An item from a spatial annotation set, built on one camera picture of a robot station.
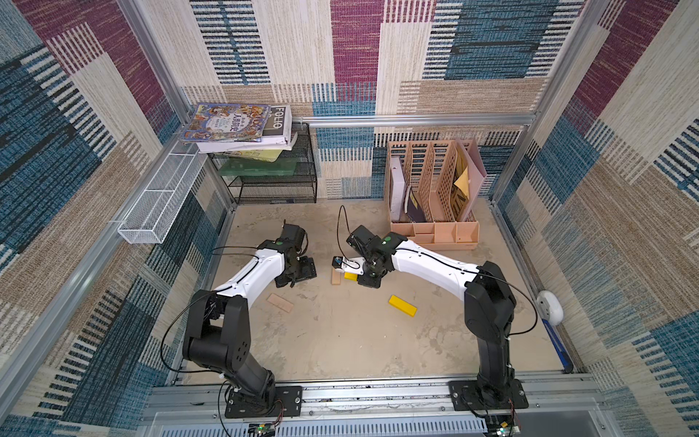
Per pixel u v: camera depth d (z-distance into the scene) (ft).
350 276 2.62
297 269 2.49
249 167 3.27
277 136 2.62
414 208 3.52
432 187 3.93
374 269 2.45
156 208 2.39
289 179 3.77
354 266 2.49
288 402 2.40
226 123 2.67
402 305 2.93
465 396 2.42
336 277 3.16
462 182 3.01
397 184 3.26
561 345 2.73
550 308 2.84
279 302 3.01
